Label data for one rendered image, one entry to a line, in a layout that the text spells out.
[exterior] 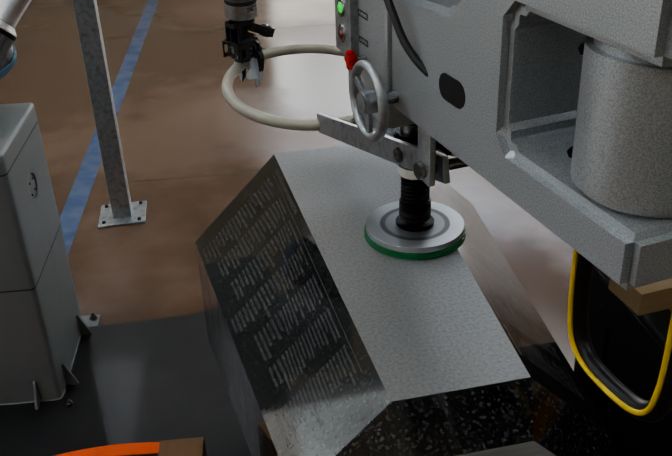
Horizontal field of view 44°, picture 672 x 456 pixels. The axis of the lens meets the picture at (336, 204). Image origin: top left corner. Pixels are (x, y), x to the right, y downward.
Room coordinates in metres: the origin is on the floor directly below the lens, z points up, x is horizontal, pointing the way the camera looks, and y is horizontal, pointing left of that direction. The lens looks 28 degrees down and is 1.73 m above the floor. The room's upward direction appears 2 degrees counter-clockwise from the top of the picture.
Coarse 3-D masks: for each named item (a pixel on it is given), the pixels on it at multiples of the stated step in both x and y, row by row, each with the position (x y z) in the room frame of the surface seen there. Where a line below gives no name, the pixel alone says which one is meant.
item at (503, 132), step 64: (384, 0) 1.38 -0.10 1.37; (448, 0) 1.31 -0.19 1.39; (512, 0) 1.07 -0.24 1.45; (576, 0) 0.94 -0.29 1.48; (640, 0) 0.84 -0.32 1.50; (448, 64) 1.22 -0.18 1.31; (512, 64) 1.08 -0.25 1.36; (576, 64) 1.11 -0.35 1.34; (448, 128) 1.22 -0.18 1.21; (512, 128) 1.07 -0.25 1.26; (512, 192) 1.04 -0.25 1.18; (576, 192) 0.92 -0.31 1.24; (640, 256) 0.81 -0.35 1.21
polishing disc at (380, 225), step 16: (384, 208) 1.62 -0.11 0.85; (432, 208) 1.61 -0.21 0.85; (448, 208) 1.61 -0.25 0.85; (368, 224) 1.55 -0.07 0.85; (384, 224) 1.55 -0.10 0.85; (448, 224) 1.54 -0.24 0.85; (464, 224) 1.53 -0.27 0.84; (384, 240) 1.48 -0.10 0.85; (400, 240) 1.48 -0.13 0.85; (416, 240) 1.47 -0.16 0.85; (432, 240) 1.47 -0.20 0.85; (448, 240) 1.47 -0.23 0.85
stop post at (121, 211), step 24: (72, 0) 3.16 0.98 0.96; (96, 0) 3.24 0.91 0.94; (96, 24) 3.17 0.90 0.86; (96, 48) 3.16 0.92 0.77; (96, 72) 3.16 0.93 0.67; (96, 96) 3.16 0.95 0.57; (96, 120) 3.16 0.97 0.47; (120, 144) 3.21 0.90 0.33; (120, 168) 3.17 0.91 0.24; (120, 192) 3.16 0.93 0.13; (120, 216) 3.16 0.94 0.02; (144, 216) 3.16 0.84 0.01
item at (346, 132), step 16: (320, 128) 1.92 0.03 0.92; (336, 128) 1.81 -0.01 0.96; (352, 128) 1.71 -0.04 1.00; (352, 144) 1.72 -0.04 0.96; (368, 144) 1.63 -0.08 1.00; (384, 144) 1.55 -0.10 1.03; (400, 144) 1.48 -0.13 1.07; (400, 160) 1.47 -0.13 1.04; (416, 160) 1.41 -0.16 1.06; (448, 160) 1.35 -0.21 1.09; (416, 176) 1.33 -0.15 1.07; (448, 176) 1.31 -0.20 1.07
